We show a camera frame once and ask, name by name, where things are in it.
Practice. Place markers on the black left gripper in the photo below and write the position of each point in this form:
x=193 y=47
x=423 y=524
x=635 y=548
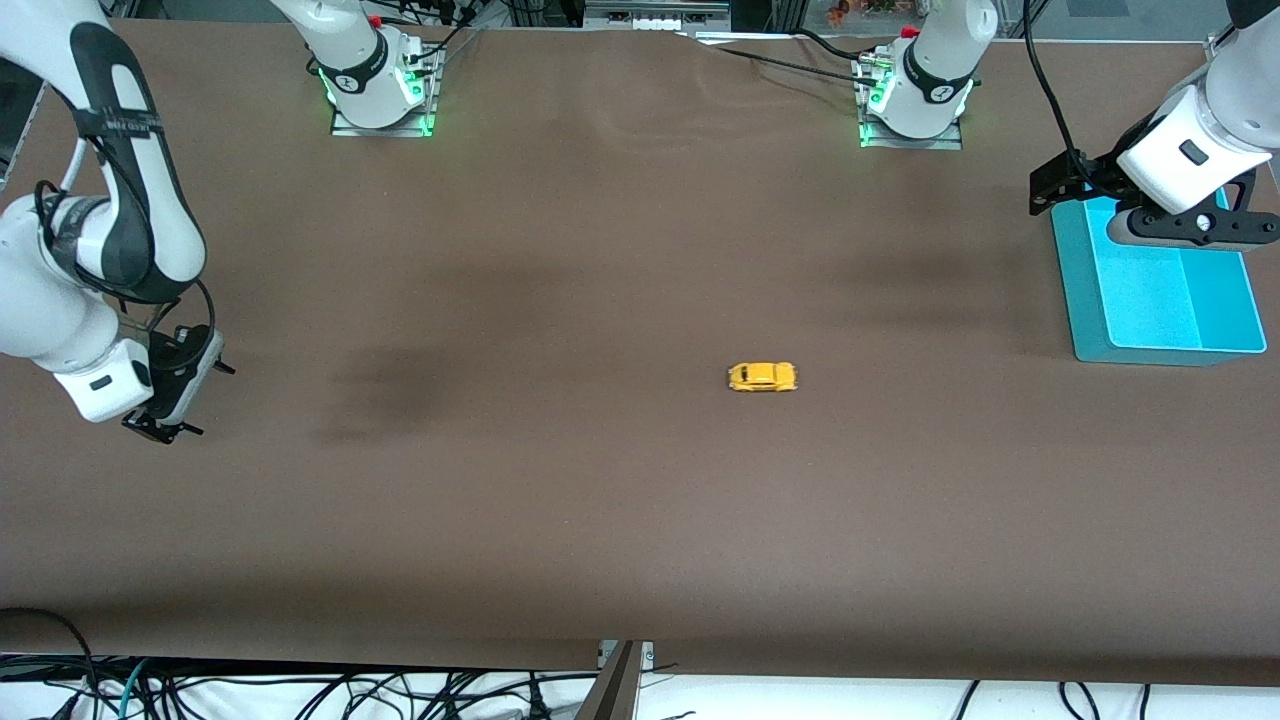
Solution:
x=1096 y=173

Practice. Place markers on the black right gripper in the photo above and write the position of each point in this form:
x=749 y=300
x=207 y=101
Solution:
x=172 y=366

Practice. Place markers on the yellow beetle toy car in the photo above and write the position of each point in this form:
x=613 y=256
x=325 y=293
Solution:
x=763 y=377

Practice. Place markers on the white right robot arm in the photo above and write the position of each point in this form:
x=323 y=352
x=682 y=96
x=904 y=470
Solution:
x=30 y=300

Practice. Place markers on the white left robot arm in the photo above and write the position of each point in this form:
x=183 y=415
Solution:
x=940 y=60

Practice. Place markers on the teal plastic bin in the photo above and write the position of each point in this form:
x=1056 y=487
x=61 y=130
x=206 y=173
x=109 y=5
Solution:
x=1150 y=300

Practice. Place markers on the small orange object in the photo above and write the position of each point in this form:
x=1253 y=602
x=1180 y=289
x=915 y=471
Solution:
x=838 y=10

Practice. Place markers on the white power strip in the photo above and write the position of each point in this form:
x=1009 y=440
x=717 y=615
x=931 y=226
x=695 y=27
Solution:
x=655 y=20

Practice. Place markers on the grey metal strut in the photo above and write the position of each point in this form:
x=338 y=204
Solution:
x=612 y=695

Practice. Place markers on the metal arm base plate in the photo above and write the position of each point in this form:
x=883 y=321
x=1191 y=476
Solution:
x=385 y=130
x=915 y=143

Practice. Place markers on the metal corner bracket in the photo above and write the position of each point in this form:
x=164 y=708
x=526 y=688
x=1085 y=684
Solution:
x=1216 y=48

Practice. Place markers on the black frame post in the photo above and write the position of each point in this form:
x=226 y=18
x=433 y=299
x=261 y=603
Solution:
x=787 y=12

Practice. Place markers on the small metal bracket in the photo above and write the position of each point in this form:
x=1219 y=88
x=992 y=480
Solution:
x=648 y=655

